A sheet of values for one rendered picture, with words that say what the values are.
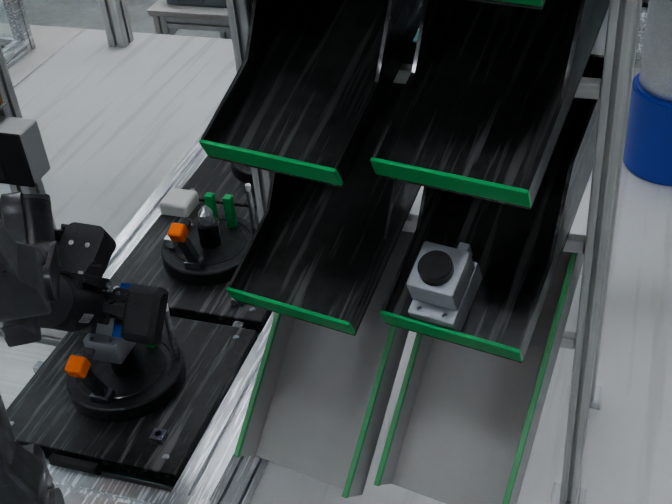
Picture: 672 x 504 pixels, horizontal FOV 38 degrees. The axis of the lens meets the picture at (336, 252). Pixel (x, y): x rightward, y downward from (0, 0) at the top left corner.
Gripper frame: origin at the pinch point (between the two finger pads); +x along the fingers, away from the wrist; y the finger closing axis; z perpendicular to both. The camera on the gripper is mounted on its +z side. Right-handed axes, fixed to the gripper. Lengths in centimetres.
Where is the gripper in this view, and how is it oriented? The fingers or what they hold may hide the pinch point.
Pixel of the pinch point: (108, 307)
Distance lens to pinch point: 112.9
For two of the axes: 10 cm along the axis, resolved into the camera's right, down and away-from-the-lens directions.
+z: 1.5, -9.9, 0.8
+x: 2.8, 1.2, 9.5
